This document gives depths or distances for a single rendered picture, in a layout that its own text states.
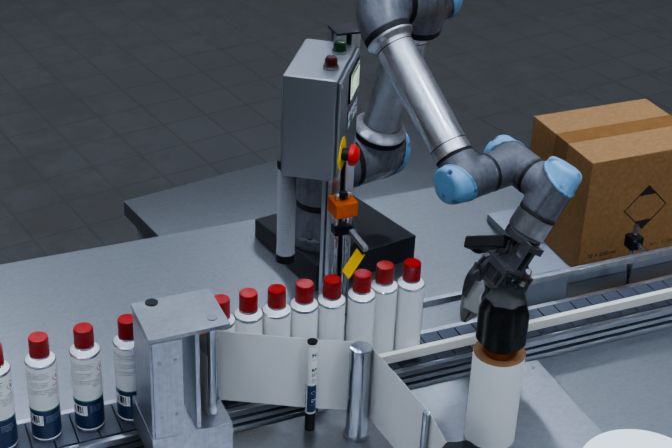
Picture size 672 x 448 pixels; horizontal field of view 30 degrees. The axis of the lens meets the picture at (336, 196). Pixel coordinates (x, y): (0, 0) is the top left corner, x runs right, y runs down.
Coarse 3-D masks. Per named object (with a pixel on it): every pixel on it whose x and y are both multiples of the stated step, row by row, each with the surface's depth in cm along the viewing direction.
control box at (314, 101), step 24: (312, 48) 217; (288, 72) 208; (312, 72) 208; (336, 72) 208; (288, 96) 209; (312, 96) 208; (336, 96) 207; (288, 120) 211; (312, 120) 210; (336, 120) 209; (288, 144) 213; (312, 144) 212; (336, 144) 212; (288, 168) 215; (312, 168) 214; (336, 168) 214
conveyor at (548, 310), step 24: (624, 288) 263; (648, 288) 264; (552, 312) 255; (624, 312) 256; (432, 336) 246; (528, 336) 247; (408, 360) 239; (432, 360) 239; (24, 432) 217; (72, 432) 217; (96, 432) 217; (120, 432) 218
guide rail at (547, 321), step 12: (624, 300) 253; (636, 300) 254; (648, 300) 255; (660, 300) 257; (564, 312) 249; (576, 312) 249; (588, 312) 250; (600, 312) 251; (528, 324) 245; (540, 324) 246; (552, 324) 247; (456, 336) 240; (468, 336) 240; (408, 348) 236; (420, 348) 236; (432, 348) 238; (444, 348) 239; (384, 360) 234; (396, 360) 235
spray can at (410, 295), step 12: (408, 264) 230; (420, 264) 231; (408, 276) 231; (420, 276) 232; (408, 288) 231; (420, 288) 232; (408, 300) 232; (420, 300) 233; (396, 312) 235; (408, 312) 233; (420, 312) 235; (396, 324) 236; (408, 324) 235; (420, 324) 236; (396, 336) 237; (408, 336) 236; (396, 348) 239
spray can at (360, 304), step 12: (360, 276) 226; (360, 288) 227; (348, 300) 229; (360, 300) 227; (372, 300) 228; (348, 312) 230; (360, 312) 228; (372, 312) 230; (348, 324) 231; (360, 324) 230; (372, 324) 231; (348, 336) 232; (360, 336) 231; (372, 336) 233
